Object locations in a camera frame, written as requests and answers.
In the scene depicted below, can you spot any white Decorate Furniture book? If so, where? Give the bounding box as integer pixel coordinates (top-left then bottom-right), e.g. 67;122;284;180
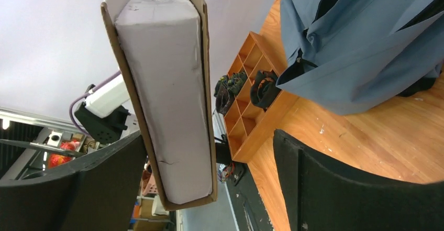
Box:
101;0;217;211

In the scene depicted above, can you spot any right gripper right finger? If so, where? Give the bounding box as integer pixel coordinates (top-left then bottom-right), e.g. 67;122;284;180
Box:
273;129;443;230

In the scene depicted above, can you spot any blue student backpack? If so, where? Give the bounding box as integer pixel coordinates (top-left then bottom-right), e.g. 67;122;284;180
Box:
276;0;443;115

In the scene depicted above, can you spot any green patterned rolled sock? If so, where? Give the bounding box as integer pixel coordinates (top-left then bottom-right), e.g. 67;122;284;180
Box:
227;71;248;96

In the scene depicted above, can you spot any dark rolled sock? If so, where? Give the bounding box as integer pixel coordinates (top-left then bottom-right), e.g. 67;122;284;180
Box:
214;75;235;115

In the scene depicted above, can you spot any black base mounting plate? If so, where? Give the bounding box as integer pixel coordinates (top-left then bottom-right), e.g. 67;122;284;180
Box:
216;142;274;230

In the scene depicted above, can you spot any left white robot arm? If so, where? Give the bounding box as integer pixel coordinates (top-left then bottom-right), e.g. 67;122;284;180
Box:
69;71;131;144

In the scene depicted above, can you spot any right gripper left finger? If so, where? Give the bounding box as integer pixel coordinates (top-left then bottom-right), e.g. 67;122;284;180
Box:
1;132;147;230

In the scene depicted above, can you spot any wooden compartment tray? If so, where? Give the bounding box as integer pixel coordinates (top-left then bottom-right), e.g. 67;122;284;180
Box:
224;31;297;163

